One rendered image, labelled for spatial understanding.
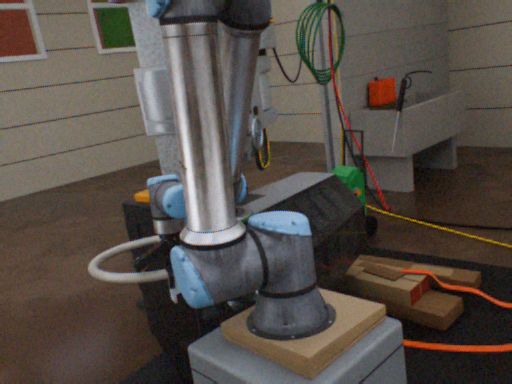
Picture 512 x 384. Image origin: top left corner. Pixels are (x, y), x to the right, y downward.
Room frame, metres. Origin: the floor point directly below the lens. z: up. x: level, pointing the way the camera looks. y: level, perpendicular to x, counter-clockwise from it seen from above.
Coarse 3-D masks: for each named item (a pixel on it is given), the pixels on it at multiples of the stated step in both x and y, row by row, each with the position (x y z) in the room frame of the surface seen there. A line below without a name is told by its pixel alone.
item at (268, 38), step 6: (270, 24) 2.92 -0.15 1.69; (222, 30) 2.19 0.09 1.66; (270, 30) 2.90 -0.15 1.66; (264, 36) 2.76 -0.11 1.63; (270, 36) 2.88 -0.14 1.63; (264, 42) 2.75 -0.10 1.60; (270, 42) 2.87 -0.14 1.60; (264, 48) 2.75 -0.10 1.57; (258, 54) 2.79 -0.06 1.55; (264, 54) 2.83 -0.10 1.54
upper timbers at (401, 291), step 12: (360, 276) 2.74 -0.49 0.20; (372, 276) 2.72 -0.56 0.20; (408, 276) 2.66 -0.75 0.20; (420, 276) 2.64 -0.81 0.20; (348, 288) 2.77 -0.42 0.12; (360, 288) 2.71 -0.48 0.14; (372, 288) 2.65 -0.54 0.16; (384, 288) 2.60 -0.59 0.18; (396, 288) 2.55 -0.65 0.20; (408, 288) 2.52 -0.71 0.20; (420, 288) 2.59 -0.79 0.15; (396, 300) 2.55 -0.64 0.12; (408, 300) 2.50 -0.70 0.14
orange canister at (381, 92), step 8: (376, 80) 5.38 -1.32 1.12; (384, 80) 5.38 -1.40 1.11; (392, 80) 5.47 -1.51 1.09; (368, 88) 5.42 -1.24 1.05; (376, 88) 5.35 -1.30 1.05; (384, 88) 5.36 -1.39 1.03; (392, 88) 5.46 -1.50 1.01; (376, 96) 5.35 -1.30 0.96; (384, 96) 5.35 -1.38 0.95; (392, 96) 5.46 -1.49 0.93; (376, 104) 5.36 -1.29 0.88; (384, 104) 5.36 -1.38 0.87; (392, 104) 5.39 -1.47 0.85
